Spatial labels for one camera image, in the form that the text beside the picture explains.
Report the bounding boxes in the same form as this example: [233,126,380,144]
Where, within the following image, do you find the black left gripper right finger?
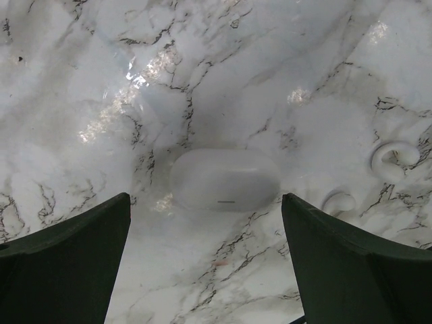
[281,193,431,323]

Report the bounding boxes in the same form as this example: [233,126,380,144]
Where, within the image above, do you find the white earbud right one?
[322,192,356,215]

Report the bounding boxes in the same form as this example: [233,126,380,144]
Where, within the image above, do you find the white earbud left one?
[370,140,421,184]

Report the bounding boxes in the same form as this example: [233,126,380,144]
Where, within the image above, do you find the white earbud case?
[169,148,281,212]

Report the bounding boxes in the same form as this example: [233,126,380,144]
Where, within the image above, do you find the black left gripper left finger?
[1,193,130,323]

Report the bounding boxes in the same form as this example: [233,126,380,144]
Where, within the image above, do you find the white earbud one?
[322,192,356,215]
[370,140,421,184]

